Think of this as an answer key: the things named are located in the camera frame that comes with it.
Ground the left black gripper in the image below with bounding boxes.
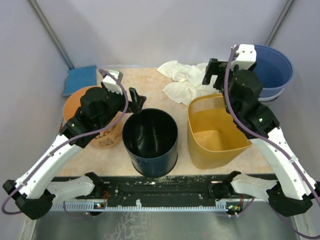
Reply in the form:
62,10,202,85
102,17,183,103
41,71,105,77
96,80,146,129

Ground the blue plastic bucket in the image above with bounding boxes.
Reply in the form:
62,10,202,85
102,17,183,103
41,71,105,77
254,44,294,91

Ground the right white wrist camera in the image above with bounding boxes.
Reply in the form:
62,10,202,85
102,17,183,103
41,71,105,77
230,44,257,70

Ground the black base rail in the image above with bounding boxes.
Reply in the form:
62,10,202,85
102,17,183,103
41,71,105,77
49,173,276,217

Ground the yellow slotted plastic basket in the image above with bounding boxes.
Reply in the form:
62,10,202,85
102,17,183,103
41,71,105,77
187,93,252,170

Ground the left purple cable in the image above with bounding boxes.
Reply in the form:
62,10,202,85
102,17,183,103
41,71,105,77
1,68,130,216

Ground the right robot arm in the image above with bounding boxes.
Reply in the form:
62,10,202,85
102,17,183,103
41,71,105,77
202,58,320,217

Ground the white crumpled cloth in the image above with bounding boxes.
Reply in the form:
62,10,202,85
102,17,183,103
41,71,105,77
157,60,219,106

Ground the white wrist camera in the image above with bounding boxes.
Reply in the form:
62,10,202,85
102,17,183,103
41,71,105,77
230,44,257,70
101,69,123,95

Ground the blue folded towel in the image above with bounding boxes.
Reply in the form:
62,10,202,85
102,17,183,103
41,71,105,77
62,65,97,97

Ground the grey slotted plastic bin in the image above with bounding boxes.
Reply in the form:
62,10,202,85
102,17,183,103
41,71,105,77
258,88,285,102

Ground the dark blue cylindrical bin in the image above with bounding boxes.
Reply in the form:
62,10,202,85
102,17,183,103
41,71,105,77
122,108,179,178

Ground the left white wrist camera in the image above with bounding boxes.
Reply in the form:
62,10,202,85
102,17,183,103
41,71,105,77
101,69,123,95

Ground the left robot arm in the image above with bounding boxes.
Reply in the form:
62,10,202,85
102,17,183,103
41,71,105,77
2,86,147,220

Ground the orange cartoon plastic bucket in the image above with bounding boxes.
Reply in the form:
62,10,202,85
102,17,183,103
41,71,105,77
62,85,124,149

